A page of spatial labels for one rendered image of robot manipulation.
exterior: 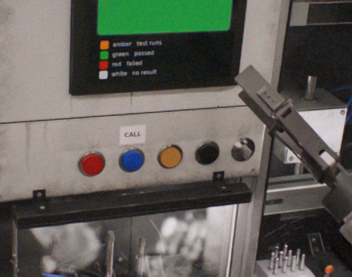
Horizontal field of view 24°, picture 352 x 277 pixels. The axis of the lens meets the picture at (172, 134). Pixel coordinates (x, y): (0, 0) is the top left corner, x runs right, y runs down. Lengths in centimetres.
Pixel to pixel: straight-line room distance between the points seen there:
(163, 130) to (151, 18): 18
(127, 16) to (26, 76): 16
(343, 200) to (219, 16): 30
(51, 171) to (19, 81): 15
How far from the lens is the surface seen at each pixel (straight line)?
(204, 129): 123
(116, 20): 110
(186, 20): 113
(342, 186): 108
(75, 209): 118
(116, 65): 112
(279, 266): 173
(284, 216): 163
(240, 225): 136
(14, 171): 117
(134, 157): 120
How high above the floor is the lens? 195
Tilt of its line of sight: 24 degrees down
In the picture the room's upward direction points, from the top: 5 degrees clockwise
